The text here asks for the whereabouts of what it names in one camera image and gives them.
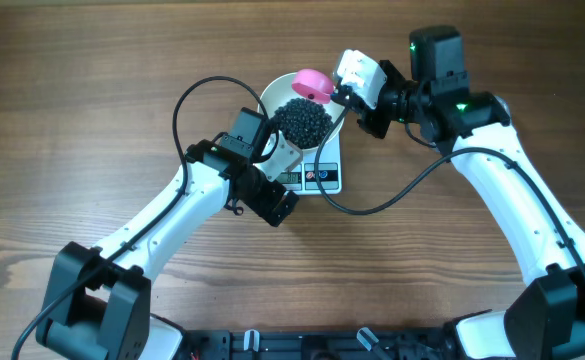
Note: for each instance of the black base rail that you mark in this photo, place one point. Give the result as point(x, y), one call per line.
point(363, 344)

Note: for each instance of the white digital kitchen scale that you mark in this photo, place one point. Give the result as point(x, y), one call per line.
point(302, 178)

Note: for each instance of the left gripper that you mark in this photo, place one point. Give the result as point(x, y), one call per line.
point(262, 208)

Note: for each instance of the black beans in bowl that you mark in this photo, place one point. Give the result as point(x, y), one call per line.
point(303, 122)

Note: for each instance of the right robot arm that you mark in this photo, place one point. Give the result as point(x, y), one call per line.
point(474, 132)

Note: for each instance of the pink scoop blue handle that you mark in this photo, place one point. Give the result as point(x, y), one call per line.
point(313, 85)

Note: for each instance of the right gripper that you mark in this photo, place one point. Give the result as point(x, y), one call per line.
point(368, 117)

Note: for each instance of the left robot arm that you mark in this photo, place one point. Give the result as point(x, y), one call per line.
point(97, 301)

